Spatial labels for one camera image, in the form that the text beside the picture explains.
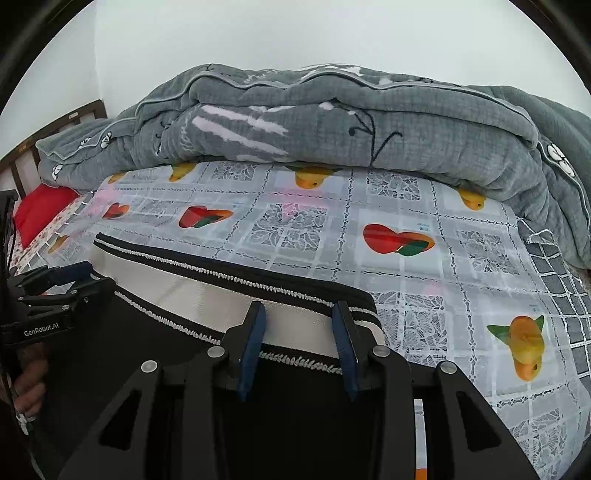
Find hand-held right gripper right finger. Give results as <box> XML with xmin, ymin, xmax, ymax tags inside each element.
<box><xmin>332</xmin><ymin>300</ymin><xmax>541</xmax><ymax>480</ymax></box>

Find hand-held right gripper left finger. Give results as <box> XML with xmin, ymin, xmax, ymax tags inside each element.
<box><xmin>58</xmin><ymin>301</ymin><xmax>267</xmax><ymax>480</ymax></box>

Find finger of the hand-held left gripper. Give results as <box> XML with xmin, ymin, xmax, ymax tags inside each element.
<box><xmin>11</xmin><ymin>261</ymin><xmax>94</xmax><ymax>296</ymax></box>
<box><xmin>18</xmin><ymin>277</ymin><xmax>116</xmax><ymax>319</ymax></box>

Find black pants with white stripe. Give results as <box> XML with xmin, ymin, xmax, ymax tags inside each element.
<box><xmin>14</xmin><ymin>233</ymin><xmax>416</xmax><ymax>480</ymax></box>

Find person's left hand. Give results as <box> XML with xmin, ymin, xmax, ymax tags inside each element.
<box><xmin>11</xmin><ymin>346</ymin><xmax>49</xmax><ymax>421</ymax></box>

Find red floral bed sheet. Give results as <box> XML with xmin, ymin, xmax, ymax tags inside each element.
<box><xmin>10</xmin><ymin>191</ymin><xmax>95</xmax><ymax>273</ymax></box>

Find red pillow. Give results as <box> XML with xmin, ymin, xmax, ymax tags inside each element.
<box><xmin>14</xmin><ymin>184</ymin><xmax>80</xmax><ymax>248</ymax></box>

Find fruit-print plastic table cover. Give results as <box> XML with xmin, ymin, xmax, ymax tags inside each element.
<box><xmin>28</xmin><ymin>159</ymin><xmax>591</xmax><ymax>480</ymax></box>

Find dark wooden headboard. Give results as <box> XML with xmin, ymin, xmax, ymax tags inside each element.
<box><xmin>0</xmin><ymin>99</ymin><xmax>108</xmax><ymax>200</ymax></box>

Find grey flower-print quilt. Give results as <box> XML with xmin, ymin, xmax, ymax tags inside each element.
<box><xmin>36</xmin><ymin>64</ymin><xmax>555</xmax><ymax>206</ymax></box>

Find grey flower-print pillow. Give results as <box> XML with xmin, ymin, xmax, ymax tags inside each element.
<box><xmin>522</xmin><ymin>85</ymin><xmax>591</xmax><ymax>271</ymax></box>

